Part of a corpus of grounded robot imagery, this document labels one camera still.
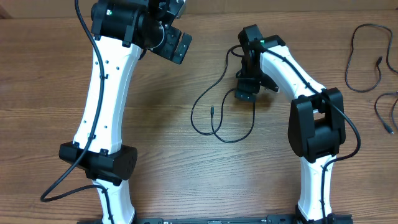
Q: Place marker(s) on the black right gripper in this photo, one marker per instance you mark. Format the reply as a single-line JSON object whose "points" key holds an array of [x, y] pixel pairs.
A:
{"points": [[247, 84]]}

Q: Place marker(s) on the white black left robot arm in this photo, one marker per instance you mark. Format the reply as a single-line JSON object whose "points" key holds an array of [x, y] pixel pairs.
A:
{"points": [[122, 32]]}

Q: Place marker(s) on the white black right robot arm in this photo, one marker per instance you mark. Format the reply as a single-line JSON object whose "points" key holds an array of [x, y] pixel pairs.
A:
{"points": [[316, 130]]}

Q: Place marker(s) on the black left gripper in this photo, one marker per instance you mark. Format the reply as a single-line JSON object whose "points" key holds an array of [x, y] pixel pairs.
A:
{"points": [[168, 50]]}

